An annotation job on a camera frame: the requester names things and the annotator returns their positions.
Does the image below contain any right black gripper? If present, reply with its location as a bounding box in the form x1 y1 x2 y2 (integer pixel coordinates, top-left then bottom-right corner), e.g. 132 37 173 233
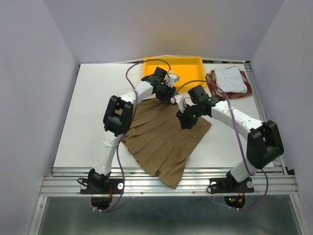
176 103 202 130

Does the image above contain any brown skirt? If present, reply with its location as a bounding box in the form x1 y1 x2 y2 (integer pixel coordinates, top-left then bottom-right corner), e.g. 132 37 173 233
122 98 212 188

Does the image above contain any red plaid skirt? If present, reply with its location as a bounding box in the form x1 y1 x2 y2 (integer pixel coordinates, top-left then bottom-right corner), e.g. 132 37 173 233
205 70 253 99

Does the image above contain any white skirt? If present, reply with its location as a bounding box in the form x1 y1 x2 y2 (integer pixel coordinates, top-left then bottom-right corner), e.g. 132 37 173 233
214 66 247 93

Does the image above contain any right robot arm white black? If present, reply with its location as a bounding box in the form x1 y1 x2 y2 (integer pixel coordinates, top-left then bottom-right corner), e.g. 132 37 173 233
171 85 284 193

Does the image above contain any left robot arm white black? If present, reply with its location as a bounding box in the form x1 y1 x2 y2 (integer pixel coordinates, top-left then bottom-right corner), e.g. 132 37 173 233
77 67 179 194

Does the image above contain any yellow plastic tray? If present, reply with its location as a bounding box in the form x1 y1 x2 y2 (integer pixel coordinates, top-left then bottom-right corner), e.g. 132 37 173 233
143 56 206 88

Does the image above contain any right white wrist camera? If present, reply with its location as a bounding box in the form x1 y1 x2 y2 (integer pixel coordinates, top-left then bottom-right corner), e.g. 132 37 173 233
170 94 187 113

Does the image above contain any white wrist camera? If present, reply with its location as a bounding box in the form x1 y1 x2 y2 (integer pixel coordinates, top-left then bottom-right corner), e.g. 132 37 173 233
170 94 187 113
167 73 180 86

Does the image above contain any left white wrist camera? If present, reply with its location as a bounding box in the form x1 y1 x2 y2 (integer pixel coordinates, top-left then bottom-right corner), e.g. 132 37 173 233
167 73 180 86

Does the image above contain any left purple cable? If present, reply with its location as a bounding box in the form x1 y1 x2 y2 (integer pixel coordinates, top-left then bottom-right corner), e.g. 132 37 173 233
92 59 174 213

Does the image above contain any purple cable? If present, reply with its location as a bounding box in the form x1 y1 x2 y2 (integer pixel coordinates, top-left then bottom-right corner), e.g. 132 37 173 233
92 59 174 213
175 79 269 212

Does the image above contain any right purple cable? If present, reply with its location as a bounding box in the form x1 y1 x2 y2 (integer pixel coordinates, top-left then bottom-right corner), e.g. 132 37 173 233
175 79 269 212

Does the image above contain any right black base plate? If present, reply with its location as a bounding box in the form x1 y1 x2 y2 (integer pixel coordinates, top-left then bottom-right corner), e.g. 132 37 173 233
206 177 254 194

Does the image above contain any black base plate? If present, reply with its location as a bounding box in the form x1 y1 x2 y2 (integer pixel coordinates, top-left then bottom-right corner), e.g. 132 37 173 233
77 178 124 195
206 177 254 194

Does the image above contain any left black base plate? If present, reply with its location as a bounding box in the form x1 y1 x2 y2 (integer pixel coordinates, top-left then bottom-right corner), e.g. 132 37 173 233
77 178 124 195

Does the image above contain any aluminium frame rail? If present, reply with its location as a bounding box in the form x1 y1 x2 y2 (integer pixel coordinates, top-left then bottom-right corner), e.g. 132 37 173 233
40 166 299 197

